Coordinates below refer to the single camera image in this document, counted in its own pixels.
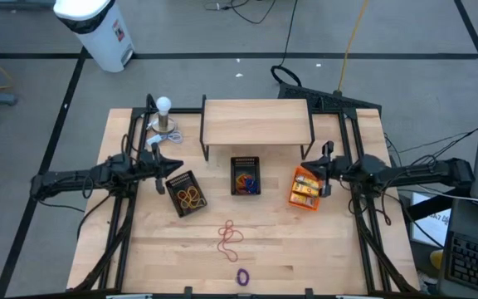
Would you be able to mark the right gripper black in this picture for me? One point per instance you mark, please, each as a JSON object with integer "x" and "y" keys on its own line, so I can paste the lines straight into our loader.
{"x": 342, "y": 168}

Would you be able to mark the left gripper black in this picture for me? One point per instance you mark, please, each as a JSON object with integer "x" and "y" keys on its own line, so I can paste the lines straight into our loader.
{"x": 147, "y": 165}

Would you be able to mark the yellow rubber band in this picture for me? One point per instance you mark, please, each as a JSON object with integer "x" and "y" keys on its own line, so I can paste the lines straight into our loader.
{"x": 183, "y": 203}
{"x": 197, "y": 199}

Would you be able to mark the blue coil wristband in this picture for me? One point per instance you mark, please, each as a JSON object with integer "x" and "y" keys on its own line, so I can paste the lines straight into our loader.
{"x": 255, "y": 184}

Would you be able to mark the purple coil wristband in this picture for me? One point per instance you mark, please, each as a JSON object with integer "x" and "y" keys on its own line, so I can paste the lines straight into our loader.
{"x": 238, "y": 277}

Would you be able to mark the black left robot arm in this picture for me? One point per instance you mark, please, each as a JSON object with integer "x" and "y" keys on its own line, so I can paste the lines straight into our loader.
{"x": 69, "y": 178}

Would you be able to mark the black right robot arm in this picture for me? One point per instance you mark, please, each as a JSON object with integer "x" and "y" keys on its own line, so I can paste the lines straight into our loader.
{"x": 421, "y": 172}

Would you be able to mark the white bulb desk lamp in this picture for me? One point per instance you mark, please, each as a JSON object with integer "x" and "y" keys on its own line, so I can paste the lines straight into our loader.
{"x": 163, "y": 106}

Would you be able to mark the dark gray side desk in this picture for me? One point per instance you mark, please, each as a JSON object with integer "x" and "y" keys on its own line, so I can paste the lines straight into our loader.
{"x": 471, "y": 216}

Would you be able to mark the black slotted plastic basket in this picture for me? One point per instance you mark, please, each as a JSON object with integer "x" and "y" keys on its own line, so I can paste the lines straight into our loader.
{"x": 172, "y": 182}
{"x": 245, "y": 162}

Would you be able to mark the orange slotted plastic basket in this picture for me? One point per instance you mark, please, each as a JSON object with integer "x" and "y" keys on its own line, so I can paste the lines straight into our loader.
{"x": 301, "y": 207}

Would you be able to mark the wooden shelf riser black legs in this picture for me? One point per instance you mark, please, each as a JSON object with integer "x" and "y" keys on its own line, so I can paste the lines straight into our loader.
{"x": 255, "y": 122}

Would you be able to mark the rubber band pile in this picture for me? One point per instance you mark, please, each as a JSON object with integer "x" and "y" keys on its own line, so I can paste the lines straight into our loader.
{"x": 228, "y": 229}

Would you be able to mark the black diagonal stand bar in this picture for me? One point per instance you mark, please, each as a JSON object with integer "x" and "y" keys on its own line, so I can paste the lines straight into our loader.
{"x": 434, "y": 204}

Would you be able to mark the white paper sheet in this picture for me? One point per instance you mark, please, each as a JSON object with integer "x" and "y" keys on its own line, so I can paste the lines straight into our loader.
{"x": 432, "y": 226}

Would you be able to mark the black table edge clamp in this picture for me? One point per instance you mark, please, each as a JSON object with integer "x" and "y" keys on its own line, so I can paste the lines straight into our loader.
{"x": 188, "y": 290}
{"x": 309, "y": 292}

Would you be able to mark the white trash can black liner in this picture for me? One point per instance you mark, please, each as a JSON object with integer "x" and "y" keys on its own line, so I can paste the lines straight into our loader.
{"x": 102, "y": 37}

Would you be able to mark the small yellow floor object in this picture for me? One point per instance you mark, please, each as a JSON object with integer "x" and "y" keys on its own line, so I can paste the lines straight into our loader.
{"x": 437, "y": 259}

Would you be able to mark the black computer keyboard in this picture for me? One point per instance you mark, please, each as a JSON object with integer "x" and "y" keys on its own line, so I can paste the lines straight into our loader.
{"x": 475, "y": 261}

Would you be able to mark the black metal rig frame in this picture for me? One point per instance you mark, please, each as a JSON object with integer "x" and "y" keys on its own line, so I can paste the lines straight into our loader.
{"x": 185, "y": 110}

